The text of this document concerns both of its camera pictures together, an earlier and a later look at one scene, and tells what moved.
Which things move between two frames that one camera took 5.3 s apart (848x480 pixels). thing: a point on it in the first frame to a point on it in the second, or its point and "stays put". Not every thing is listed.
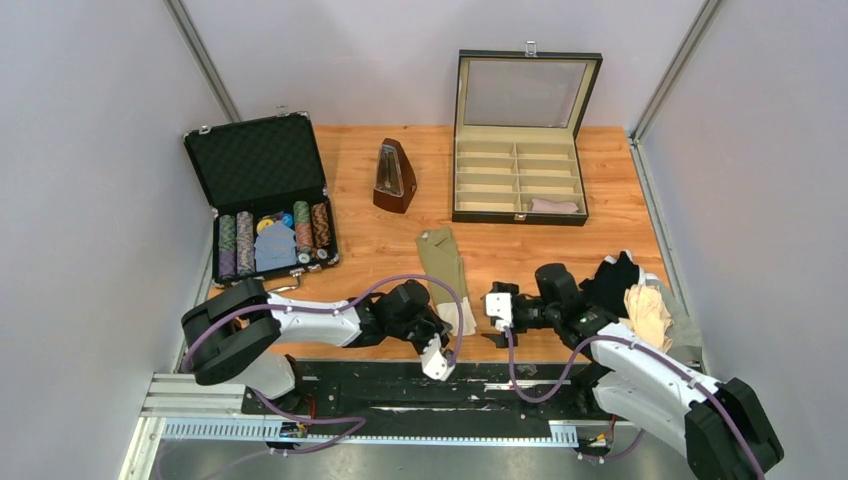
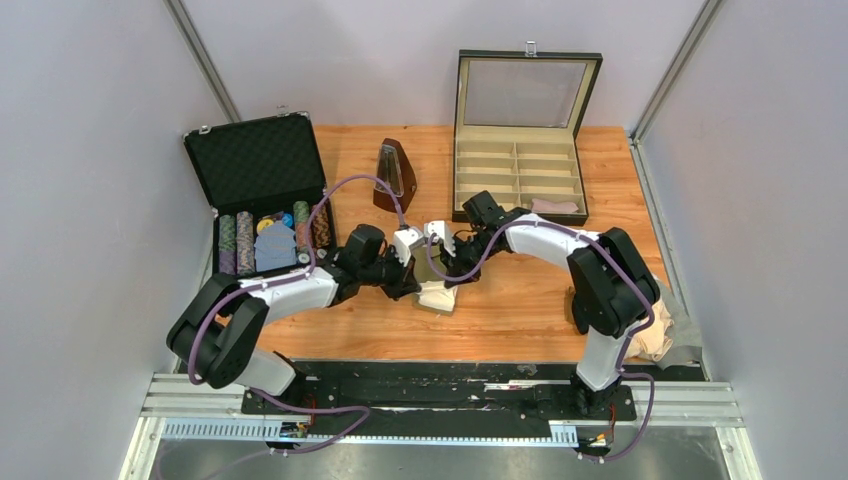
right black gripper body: x=530 y=314 to x=469 y=255
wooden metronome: x=396 y=182 stays put
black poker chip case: x=263 y=181 stays put
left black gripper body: x=421 y=328 to x=391 y=274
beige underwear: x=647 y=316 stays put
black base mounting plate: x=401 y=393 stays put
